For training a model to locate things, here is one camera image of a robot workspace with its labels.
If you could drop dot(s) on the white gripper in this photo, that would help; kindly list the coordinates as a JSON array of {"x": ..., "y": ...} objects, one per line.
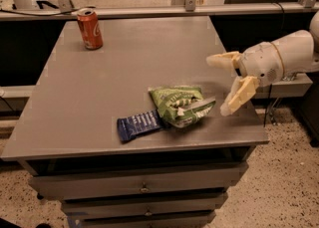
[{"x": 261, "y": 62}]

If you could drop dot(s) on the green jalapeno chip bag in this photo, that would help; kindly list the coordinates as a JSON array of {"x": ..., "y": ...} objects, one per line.
[{"x": 181, "y": 106}]

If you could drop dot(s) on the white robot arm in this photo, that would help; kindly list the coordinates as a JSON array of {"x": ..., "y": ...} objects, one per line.
[{"x": 299, "y": 51}]

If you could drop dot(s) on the blue rxbar blueberry bar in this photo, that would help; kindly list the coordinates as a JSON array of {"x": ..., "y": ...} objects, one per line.
[{"x": 131, "y": 127}]

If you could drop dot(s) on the grey drawer cabinet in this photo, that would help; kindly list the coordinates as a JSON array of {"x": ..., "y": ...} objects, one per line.
[{"x": 69, "y": 125}]

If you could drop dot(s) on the bottom grey drawer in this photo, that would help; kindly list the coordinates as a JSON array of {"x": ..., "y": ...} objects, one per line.
[{"x": 168, "y": 220}]

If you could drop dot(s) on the grey drawer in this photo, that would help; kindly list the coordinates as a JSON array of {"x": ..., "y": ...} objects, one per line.
[
  {"x": 134, "y": 182},
  {"x": 168, "y": 220},
  {"x": 146, "y": 205}
]

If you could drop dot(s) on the orange soda can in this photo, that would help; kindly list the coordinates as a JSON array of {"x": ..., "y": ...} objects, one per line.
[{"x": 89, "y": 28}]

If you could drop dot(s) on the top grey drawer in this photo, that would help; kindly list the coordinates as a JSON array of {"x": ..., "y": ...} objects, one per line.
[{"x": 134, "y": 182}]

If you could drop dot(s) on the middle grey drawer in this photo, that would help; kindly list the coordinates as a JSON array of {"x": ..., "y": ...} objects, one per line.
[{"x": 146, "y": 205}]

